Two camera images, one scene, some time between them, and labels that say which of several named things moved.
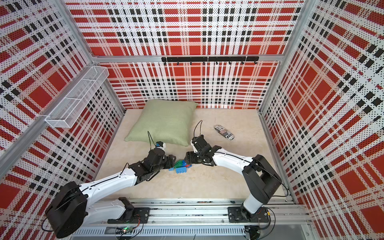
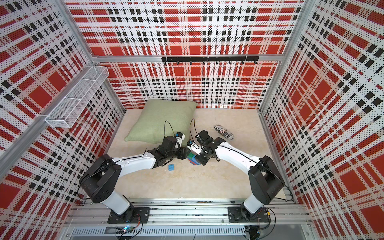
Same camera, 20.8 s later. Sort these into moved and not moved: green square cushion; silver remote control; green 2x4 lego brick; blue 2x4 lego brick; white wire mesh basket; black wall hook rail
Moved: green 2x4 lego brick; blue 2x4 lego brick
Not moved: white wire mesh basket; silver remote control; green square cushion; black wall hook rail
